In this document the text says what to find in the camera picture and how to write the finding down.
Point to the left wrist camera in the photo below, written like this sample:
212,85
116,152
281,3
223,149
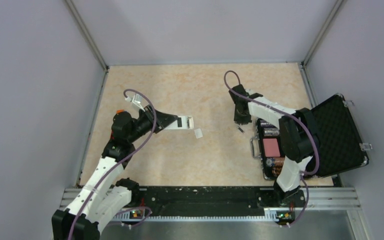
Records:
136,102

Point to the green blue chip stack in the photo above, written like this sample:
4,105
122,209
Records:
274,161

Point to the white battery cover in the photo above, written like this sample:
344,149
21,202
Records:
198,133

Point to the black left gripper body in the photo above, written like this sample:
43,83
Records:
147,118

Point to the black poker chip case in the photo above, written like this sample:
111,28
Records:
341,146

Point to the white remote control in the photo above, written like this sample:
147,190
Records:
182,123

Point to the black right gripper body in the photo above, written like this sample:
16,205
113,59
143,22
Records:
243,118

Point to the pink card deck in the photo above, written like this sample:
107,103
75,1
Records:
271,147

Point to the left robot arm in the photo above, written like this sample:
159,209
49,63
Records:
102,165

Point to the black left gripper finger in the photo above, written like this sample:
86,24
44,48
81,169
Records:
171,123
158,115

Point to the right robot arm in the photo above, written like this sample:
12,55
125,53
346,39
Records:
299,137

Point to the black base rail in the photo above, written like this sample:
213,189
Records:
227,204

